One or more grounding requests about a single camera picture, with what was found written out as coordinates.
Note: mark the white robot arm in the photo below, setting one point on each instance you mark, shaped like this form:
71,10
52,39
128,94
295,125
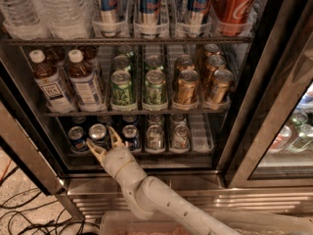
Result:
145,195

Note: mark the gold can second row right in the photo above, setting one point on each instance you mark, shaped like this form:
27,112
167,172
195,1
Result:
211,65

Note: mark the water bottle left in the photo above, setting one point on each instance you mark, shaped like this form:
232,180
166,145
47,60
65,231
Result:
22,20

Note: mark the gold can second row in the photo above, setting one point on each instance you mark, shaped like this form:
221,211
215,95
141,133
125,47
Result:
211,65
184,62

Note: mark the gold can back right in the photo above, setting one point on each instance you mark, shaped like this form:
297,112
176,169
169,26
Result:
209,49

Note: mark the gold can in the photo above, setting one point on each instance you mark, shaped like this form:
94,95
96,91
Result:
219,86
186,87
209,49

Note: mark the red bull can left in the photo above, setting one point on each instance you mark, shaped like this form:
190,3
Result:
112,13

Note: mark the red coca cola can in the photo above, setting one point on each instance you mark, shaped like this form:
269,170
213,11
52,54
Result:
232,15

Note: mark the red bull can right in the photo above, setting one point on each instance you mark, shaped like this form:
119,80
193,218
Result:
196,16

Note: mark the clear plastic bin right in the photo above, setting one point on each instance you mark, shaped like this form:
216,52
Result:
256,223

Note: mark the tea bottle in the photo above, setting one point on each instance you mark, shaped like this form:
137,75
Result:
84,80
52,82

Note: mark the gold can second row left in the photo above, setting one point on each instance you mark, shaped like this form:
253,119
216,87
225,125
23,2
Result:
184,62

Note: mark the clear plastic bin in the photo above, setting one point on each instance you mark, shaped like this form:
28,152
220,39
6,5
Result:
256,223
126,223

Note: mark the green can second row right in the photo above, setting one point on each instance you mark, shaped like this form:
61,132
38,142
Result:
154,62

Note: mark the silver can lane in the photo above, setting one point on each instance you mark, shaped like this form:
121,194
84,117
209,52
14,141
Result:
155,138
180,137

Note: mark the red bull can middle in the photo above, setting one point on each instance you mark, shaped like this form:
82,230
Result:
149,16

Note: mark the green can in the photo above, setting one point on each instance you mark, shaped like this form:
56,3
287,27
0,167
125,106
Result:
122,88
155,91

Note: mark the green can front right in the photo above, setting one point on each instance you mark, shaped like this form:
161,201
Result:
155,91

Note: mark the water bottle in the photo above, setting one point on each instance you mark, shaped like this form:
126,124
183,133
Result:
22,20
67,19

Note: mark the gold can front left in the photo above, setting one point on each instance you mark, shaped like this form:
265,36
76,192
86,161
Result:
186,87

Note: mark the green can second row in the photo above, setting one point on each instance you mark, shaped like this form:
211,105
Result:
154,62
122,63

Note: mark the blue pepsi can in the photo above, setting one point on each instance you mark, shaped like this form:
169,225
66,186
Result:
76,136
99,134
131,137

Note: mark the red bull can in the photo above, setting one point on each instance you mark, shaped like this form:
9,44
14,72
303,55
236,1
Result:
149,16
112,13
196,16

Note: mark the tea bottle right front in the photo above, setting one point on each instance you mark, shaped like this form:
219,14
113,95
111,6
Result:
84,80

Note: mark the stainless fridge door left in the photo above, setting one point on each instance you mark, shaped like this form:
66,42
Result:
20,149

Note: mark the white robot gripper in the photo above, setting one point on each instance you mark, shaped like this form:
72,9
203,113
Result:
114,162

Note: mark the glass fridge door right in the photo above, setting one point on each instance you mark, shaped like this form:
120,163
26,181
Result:
274,151

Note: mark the gold can front right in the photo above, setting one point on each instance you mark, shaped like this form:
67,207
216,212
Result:
219,86

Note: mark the green can front left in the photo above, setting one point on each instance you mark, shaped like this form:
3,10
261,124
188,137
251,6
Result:
122,88

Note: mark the water bottle right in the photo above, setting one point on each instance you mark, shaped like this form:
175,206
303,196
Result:
67,19

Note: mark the green can second row left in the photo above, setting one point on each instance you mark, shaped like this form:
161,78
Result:
122,63

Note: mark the clear plastic bin left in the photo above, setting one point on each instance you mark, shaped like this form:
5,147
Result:
126,223

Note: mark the tea bottle left front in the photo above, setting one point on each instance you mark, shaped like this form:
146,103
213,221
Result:
52,82

